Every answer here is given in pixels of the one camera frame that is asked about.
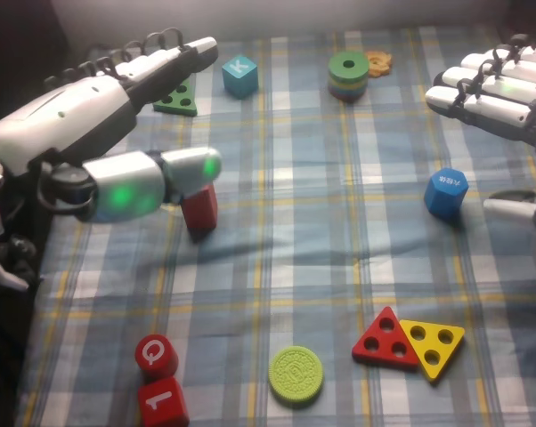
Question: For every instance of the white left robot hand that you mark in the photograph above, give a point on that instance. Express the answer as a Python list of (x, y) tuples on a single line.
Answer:
[(72, 111)]

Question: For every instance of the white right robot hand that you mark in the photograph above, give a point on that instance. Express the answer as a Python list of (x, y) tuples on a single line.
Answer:
[(495, 102)]

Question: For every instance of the blue block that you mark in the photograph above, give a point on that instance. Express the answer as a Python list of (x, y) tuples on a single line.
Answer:
[(444, 195)]

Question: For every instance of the red rectangular block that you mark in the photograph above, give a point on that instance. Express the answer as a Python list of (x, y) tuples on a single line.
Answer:
[(201, 211)]

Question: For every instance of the green triangle block with holes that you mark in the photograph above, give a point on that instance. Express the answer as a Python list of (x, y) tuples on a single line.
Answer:
[(181, 100)]

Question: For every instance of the yellow triangle block with holes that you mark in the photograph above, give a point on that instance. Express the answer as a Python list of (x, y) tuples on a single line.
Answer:
[(432, 343)]

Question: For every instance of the red triangle block with holes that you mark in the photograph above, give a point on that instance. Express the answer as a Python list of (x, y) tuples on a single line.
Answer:
[(386, 338)]

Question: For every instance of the orange flower cookie toy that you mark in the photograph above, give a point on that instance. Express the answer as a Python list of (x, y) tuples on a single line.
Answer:
[(380, 66)]

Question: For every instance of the stacked coloured wooden rings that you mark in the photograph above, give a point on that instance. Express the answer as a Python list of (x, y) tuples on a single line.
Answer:
[(348, 94)]

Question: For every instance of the blue cube with letter K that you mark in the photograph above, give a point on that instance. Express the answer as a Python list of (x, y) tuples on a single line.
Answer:
[(239, 80)]

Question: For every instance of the blue plaid cloth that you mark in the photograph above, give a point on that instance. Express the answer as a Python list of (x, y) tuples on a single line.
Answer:
[(294, 222)]

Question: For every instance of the red cylinder with letter Q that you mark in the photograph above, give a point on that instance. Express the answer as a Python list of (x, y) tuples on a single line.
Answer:
[(156, 356)]

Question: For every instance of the red cube with number 1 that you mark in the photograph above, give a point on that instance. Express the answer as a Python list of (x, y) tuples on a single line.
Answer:
[(161, 402)]

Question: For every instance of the green sandwich cookie toy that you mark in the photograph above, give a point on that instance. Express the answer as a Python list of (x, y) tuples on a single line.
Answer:
[(296, 376)]

